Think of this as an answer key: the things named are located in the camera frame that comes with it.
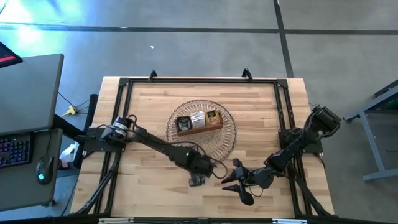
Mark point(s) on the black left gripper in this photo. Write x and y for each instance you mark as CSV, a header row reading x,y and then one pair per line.
x,y
202,166

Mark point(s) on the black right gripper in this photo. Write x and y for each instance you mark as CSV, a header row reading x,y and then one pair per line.
x,y
255,179

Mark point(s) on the wooden tea box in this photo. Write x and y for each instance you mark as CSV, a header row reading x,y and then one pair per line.
x,y
199,132

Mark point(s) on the white tea packet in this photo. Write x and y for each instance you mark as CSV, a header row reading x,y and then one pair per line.
x,y
200,121
192,118

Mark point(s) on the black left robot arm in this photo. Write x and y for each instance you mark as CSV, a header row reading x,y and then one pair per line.
x,y
155,144

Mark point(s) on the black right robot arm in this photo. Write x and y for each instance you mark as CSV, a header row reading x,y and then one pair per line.
x,y
298,140

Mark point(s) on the round woven straw placemat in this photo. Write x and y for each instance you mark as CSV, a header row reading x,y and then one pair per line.
x,y
217,146

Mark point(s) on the white light bar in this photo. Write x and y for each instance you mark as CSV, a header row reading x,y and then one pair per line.
x,y
115,221
289,221

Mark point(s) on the grey metal table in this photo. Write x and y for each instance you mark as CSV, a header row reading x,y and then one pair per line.
x,y
372,146

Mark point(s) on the black computer mouse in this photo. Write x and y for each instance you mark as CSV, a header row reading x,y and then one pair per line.
x,y
44,169

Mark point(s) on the grey desk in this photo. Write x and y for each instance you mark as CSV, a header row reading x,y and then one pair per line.
x,y
18,193

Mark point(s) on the grey raised desk panel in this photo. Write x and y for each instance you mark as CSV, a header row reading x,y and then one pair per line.
x,y
28,93

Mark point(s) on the black backlit keyboard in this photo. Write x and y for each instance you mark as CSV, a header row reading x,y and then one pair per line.
x,y
14,151

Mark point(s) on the black and red device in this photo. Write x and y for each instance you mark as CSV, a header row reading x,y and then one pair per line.
x,y
7,57

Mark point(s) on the black aluminium table frame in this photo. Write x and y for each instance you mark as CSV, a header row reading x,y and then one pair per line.
x,y
202,80

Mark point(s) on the black frame clamp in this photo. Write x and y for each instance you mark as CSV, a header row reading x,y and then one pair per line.
x,y
153,76
247,74

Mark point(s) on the black upright post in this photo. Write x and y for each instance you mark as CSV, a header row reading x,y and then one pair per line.
x,y
93,105

